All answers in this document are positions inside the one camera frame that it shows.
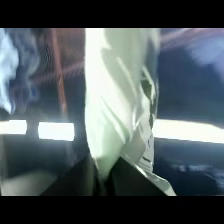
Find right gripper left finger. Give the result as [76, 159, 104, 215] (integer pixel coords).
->
[41, 155, 102, 197]

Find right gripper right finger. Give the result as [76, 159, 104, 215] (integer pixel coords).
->
[105, 157, 167, 197]

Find white shirt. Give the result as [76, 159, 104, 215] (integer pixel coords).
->
[83, 28, 177, 197]

